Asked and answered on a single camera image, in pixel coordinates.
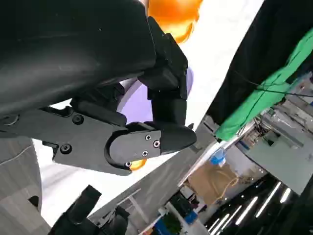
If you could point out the orange toy croissant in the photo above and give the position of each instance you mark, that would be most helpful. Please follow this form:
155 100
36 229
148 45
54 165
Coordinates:
173 14

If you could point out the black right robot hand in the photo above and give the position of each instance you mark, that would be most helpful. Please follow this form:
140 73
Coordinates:
78 213

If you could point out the green cloth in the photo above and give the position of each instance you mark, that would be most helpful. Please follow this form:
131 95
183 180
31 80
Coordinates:
256 105

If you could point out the white desk frame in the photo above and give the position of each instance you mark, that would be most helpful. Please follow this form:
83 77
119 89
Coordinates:
137 204

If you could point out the ceiling light tube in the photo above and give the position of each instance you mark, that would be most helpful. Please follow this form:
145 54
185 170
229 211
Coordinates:
268 199
247 210

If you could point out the orange toy bread roll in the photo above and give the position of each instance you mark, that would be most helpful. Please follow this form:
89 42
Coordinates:
139 163

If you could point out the brown cardboard box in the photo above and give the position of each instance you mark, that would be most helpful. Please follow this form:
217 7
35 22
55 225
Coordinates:
210 181

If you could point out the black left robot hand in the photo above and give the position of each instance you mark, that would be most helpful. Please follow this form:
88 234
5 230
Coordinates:
73 49

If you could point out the lilac plate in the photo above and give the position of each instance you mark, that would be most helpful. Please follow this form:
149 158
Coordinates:
137 102

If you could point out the blue plastic item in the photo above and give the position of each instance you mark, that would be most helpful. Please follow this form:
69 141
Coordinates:
218 156

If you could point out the black cloth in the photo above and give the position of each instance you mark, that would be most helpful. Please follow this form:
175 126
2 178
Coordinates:
269 36

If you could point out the green potted plant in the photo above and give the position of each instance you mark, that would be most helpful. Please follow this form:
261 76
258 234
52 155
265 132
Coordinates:
172 224

